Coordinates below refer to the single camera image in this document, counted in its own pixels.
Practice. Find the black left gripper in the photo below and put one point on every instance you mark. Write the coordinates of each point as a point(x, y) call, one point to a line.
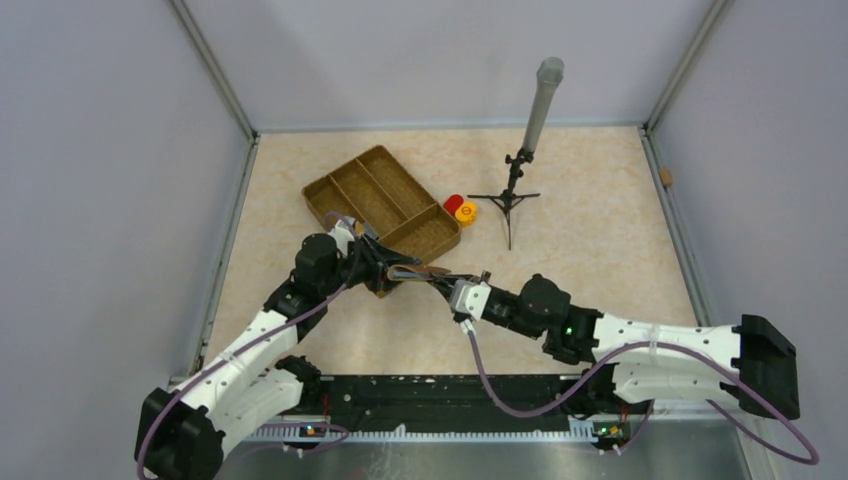
point(378, 258)

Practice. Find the orange cylinder button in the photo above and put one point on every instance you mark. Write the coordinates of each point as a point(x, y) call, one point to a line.
point(466, 213)

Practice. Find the brown leather card holder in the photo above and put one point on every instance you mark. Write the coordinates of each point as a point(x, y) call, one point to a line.
point(415, 273)

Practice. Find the woven brown divided tray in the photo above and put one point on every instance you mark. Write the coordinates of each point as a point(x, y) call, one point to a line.
point(374, 188)

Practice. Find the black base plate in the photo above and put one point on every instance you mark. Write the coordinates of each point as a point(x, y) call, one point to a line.
point(441, 404)

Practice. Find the red cylinder button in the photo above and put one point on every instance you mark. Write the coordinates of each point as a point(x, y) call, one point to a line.
point(453, 203)

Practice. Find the black tripod stand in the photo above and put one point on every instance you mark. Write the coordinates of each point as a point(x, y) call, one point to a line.
point(508, 199)

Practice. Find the aluminium frame rail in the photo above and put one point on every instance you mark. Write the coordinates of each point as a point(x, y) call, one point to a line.
point(520, 396)

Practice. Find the grey tube on stand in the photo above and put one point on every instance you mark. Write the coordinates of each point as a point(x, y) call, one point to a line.
point(548, 78)

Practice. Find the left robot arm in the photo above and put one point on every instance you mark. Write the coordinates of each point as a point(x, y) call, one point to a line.
point(245, 364)

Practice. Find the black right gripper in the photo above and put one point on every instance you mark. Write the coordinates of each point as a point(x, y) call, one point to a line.
point(446, 281)

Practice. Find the small wooden wall block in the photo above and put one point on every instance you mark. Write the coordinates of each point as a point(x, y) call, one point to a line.
point(665, 177)

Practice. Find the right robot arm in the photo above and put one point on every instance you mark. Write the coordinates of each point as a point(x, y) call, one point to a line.
point(750, 364)

